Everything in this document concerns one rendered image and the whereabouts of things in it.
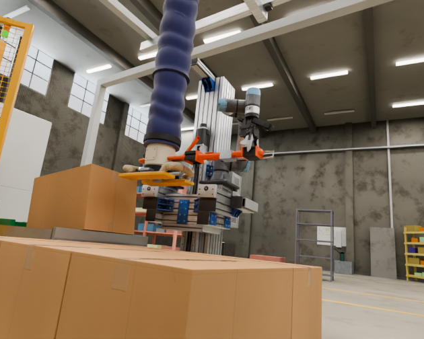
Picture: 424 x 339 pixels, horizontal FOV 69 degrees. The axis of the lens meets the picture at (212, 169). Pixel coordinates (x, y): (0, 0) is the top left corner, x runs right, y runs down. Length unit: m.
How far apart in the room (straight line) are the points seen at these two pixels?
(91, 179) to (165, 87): 0.72
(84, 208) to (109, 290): 1.23
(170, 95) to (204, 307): 1.43
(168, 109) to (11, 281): 1.18
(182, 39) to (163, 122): 0.56
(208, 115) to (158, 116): 0.90
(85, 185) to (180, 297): 1.46
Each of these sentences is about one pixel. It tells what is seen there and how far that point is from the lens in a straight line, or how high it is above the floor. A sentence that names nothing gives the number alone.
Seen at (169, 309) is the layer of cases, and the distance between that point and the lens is 0.67.
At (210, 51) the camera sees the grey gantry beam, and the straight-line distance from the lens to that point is 4.43.
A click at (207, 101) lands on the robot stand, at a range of 2.77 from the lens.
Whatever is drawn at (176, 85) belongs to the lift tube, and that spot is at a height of 1.51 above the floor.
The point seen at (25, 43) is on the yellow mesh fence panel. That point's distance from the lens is 2.86.
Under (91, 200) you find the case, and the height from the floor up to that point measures 0.78.
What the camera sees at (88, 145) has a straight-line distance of 5.48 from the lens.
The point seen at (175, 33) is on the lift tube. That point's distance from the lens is 2.12.
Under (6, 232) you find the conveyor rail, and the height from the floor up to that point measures 0.55.
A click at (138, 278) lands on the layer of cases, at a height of 0.51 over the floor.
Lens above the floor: 0.59
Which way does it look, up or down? 14 degrees up
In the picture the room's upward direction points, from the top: 6 degrees clockwise
